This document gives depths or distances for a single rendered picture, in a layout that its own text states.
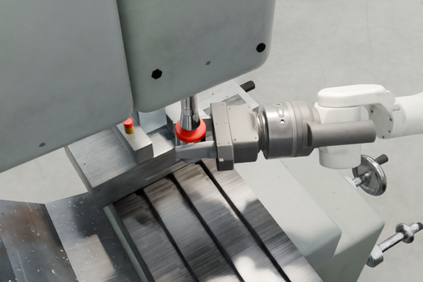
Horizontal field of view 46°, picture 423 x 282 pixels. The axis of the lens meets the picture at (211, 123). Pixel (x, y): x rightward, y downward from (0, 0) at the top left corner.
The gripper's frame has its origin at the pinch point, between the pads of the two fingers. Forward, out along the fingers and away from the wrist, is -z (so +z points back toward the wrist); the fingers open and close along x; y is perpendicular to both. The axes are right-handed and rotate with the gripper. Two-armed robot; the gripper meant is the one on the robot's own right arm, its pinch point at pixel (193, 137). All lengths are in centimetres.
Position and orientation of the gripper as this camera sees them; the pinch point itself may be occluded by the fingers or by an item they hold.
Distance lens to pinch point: 77.0
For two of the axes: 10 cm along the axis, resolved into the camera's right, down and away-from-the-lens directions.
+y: 0.0, 6.7, 7.4
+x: 1.0, 7.4, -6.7
